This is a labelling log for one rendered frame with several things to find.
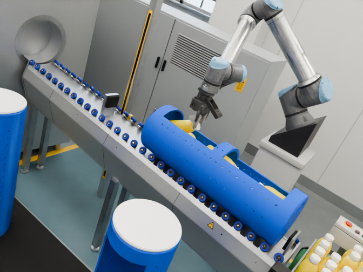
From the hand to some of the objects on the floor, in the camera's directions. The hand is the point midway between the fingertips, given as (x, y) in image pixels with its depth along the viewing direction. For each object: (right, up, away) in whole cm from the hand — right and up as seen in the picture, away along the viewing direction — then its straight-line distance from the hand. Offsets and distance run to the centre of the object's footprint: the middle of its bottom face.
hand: (197, 127), depth 178 cm
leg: (-71, -86, +66) cm, 129 cm away
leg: (-133, -33, +122) cm, 184 cm away
